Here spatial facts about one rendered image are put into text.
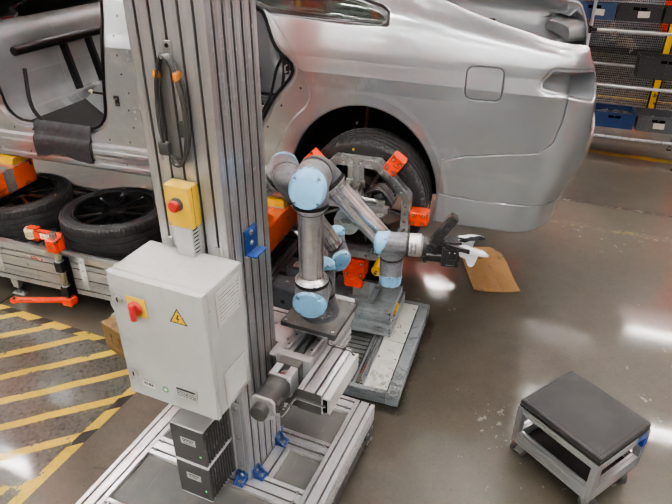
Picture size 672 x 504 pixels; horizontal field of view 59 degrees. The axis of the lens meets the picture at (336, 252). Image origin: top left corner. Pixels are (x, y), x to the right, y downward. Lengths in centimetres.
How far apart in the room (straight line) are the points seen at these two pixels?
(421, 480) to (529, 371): 97
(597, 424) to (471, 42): 170
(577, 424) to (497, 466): 43
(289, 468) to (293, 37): 196
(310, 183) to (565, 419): 150
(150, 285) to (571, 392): 185
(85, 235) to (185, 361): 205
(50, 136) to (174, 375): 248
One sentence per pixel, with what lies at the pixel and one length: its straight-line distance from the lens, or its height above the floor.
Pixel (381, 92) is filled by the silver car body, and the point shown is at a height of 139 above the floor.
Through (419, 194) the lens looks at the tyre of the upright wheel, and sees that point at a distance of 291.
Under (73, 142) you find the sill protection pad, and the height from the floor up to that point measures 91.
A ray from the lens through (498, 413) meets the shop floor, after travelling 311.
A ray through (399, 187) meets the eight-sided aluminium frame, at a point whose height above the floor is 101.
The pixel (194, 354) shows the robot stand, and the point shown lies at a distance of 180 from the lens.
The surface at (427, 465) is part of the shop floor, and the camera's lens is 282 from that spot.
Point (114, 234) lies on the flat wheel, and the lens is 372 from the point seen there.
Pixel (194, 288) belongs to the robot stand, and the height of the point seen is 123.
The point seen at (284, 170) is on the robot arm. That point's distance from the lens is 226.
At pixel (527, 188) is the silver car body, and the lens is 298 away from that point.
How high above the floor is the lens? 214
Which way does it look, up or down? 30 degrees down
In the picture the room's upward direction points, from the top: straight up
